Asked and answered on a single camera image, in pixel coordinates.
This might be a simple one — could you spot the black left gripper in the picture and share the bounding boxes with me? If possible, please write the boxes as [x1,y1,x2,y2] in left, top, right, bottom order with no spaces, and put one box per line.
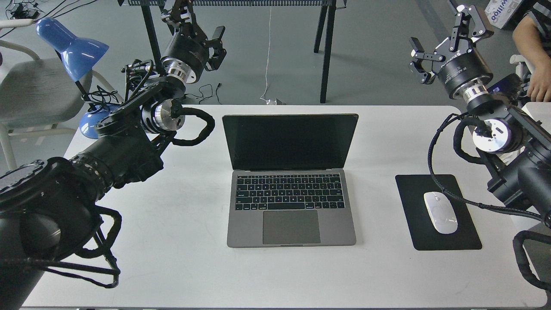
[161,0,227,84]

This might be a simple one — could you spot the black floor cables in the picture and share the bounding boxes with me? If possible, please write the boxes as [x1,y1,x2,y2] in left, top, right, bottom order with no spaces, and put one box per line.
[185,83,223,105]

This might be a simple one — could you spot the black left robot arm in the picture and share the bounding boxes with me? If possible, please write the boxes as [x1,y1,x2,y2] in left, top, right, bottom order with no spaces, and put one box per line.
[1,0,226,310]

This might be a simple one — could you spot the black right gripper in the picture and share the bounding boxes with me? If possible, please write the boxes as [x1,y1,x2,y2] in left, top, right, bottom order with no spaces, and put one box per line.
[409,5,494,99]

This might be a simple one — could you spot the grey white chair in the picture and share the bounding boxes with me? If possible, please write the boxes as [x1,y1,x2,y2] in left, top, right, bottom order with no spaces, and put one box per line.
[0,19,96,170]

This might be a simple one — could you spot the person's hand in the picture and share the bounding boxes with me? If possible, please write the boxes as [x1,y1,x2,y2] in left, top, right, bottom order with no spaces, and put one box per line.
[527,67,551,102]

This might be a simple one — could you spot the white computer mouse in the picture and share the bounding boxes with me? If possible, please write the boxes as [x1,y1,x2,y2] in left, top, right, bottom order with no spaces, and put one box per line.
[423,192,458,234]

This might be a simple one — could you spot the white office chair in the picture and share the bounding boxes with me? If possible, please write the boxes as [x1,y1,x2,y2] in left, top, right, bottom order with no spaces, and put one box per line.
[510,54,535,100]

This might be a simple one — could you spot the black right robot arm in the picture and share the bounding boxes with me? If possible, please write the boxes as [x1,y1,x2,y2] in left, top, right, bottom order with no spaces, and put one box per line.
[409,1,551,227]

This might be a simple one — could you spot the white hanging cable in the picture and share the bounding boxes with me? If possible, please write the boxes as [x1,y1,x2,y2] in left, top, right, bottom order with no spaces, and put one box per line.
[259,6,285,105]

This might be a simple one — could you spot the grey laptop computer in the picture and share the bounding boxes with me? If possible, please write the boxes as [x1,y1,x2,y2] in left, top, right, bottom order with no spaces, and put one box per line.
[222,113,359,248]

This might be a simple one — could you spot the black mouse pad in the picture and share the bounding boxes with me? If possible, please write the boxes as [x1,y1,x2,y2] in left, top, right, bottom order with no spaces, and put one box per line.
[394,174,482,251]

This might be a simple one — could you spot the blue desk lamp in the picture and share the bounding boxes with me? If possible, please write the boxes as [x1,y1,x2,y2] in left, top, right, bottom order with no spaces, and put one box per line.
[36,18,122,139]

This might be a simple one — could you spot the person's forearm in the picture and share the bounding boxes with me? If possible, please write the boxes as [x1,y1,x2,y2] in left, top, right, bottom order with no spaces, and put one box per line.
[512,16,550,77]

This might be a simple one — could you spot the white cardboard box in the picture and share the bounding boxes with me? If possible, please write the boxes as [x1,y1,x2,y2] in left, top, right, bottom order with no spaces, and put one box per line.
[484,0,523,29]

